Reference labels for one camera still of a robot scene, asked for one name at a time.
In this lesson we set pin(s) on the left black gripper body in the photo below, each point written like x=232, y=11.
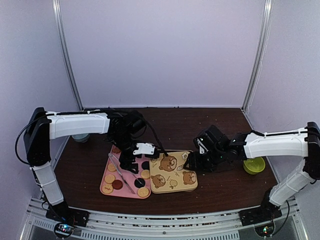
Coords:
x=123, y=156

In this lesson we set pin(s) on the pale blue ceramic bowl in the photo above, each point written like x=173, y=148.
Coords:
x=81, y=138

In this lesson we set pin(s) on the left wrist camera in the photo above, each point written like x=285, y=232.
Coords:
x=147, y=149

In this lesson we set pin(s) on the yellow dotted cookie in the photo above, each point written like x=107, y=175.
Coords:
x=109, y=179
x=145, y=174

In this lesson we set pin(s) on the yellow dotted cookie left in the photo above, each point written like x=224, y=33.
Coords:
x=109, y=179

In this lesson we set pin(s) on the yellow dotted cookie corner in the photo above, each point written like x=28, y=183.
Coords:
x=143, y=192

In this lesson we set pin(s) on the green plastic bowl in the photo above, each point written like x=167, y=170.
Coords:
x=254, y=166

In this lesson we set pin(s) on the black sandwich cookie upper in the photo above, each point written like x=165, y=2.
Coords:
x=145, y=165

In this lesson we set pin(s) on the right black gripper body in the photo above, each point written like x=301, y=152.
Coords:
x=208, y=163

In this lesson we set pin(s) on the metal serving tongs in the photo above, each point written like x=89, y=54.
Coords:
x=125, y=175

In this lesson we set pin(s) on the front aluminium rail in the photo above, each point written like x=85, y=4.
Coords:
x=223, y=225

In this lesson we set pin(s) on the left aluminium frame post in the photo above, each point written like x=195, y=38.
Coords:
x=56, y=4

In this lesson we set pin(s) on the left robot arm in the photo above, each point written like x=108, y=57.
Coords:
x=78, y=171

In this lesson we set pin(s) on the right aluminium frame post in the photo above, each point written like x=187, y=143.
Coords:
x=260, y=51

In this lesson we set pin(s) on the silver tin lid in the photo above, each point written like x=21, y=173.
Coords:
x=168, y=175

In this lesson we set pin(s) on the gingerbread brown leaf cookie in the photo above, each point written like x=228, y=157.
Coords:
x=116, y=150

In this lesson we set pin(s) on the aluminium frame post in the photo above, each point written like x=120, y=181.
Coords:
x=260, y=51
x=56, y=4

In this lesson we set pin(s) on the brown chocolate cookie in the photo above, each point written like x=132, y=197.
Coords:
x=117, y=184

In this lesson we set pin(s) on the pink plastic tray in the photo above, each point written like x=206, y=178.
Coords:
x=117, y=175

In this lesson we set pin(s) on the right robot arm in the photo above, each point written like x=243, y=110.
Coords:
x=214, y=147

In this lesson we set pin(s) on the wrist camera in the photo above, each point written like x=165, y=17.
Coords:
x=147, y=149
x=200, y=146

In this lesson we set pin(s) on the yellow cookie under chip cookie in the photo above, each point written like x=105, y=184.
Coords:
x=111, y=167

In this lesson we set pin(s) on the black sandwich cookie lower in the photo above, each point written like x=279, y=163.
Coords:
x=139, y=183

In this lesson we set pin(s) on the black sandwich cookie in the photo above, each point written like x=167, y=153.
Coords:
x=145, y=165
x=139, y=183

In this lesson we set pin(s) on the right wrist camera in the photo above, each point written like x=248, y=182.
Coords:
x=200, y=146

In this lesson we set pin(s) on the yellow dotted cookie middle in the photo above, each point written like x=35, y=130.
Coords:
x=145, y=174

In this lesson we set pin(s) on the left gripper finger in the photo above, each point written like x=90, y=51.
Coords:
x=124, y=164
x=133, y=167

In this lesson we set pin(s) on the yellow cookie with pink sword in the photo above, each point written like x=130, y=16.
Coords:
x=107, y=189

